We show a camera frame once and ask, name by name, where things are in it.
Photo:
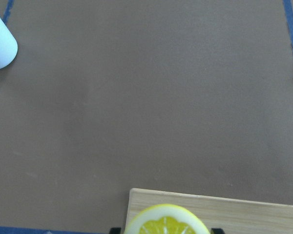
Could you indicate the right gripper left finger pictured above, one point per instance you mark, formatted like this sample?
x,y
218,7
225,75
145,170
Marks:
x,y
115,230

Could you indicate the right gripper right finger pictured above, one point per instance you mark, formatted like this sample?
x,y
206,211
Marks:
x,y
216,231

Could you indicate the light blue cup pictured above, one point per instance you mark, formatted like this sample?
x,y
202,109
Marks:
x,y
8,45

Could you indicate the wooden cutting board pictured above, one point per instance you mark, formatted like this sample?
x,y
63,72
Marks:
x,y
234,216

